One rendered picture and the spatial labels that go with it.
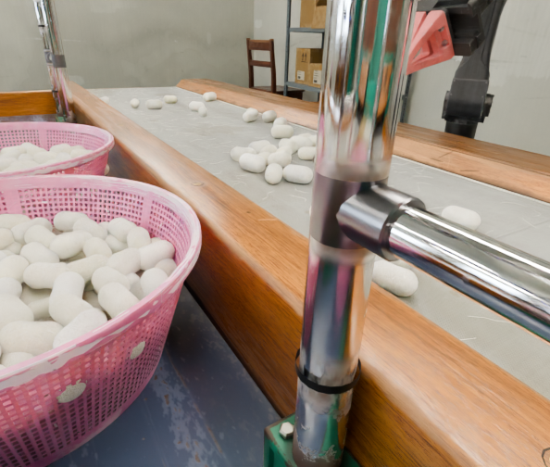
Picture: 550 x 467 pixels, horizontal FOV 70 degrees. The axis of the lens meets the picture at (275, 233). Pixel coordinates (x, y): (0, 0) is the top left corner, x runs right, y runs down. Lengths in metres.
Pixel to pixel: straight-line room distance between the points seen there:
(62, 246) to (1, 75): 4.58
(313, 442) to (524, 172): 0.42
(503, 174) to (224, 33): 4.85
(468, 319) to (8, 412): 0.24
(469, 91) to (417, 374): 0.77
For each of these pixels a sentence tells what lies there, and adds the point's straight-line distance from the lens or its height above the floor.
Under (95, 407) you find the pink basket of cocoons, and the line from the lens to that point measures 0.25.
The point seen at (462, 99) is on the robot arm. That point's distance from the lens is 0.90.
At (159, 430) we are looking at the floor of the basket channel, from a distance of 0.27.
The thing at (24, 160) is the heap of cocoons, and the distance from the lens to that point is 0.59.
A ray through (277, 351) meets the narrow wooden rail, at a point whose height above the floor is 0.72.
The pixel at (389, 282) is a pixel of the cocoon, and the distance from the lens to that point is 0.26.
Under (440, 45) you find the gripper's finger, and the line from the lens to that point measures 0.62.
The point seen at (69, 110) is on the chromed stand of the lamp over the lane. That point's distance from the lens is 0.91.
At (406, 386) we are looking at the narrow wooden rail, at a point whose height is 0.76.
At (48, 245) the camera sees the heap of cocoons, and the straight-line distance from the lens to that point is 0.35.
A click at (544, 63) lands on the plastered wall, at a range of 2.68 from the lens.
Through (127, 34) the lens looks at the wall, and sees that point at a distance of 4.94.
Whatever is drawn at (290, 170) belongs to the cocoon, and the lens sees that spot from 0.45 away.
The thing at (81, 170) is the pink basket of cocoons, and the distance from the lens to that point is 0.48.
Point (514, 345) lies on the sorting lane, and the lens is 0.26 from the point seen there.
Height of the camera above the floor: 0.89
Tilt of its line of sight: 26 degrees down
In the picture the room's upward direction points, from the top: 2 degrees clockwise
